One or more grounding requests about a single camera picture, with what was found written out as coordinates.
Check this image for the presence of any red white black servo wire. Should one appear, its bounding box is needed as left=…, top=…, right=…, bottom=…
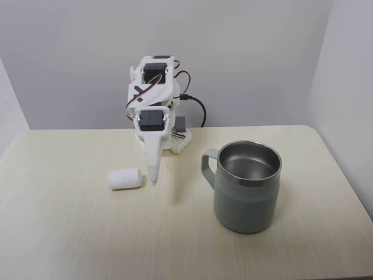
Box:
left=125, top=73, right=165, bottom=124

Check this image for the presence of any black USB cable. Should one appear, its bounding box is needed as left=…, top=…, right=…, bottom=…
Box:
left=178, top=93, right=207, bottom=128

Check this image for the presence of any white gauze dressing roll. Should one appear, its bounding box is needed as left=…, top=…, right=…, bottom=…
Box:
left=106, top=167, right=143, bottom=191

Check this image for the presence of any grey-green steel mug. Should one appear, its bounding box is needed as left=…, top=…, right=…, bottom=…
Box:
left=200, top=140, right=283, bottom=235

